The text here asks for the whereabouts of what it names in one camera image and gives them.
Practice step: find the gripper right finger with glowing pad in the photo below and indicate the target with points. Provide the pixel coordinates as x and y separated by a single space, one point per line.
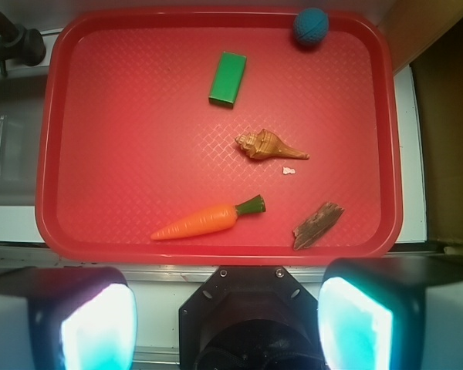
392 313

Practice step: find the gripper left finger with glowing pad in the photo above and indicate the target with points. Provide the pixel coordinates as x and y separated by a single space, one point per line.
66 318

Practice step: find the brown wood chip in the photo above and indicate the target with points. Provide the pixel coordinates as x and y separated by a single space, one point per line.
314 227

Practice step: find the small white crumb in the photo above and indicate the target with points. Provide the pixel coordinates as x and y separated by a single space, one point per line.
288 171

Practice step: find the orange toy carrot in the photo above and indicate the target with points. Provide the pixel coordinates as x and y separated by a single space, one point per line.
209 220

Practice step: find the brown spiral seashell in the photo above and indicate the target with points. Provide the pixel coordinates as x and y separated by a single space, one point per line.
265 145

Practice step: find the red plastic tray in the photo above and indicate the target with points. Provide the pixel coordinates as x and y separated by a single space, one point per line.
130 142

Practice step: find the green rectangular block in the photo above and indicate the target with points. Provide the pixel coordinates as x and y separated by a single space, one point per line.
227 79

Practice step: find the blue textured ball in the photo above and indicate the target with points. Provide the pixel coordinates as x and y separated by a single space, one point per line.
310 26

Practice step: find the black octagonal mount plate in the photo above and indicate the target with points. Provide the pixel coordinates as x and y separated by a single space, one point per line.
250 318

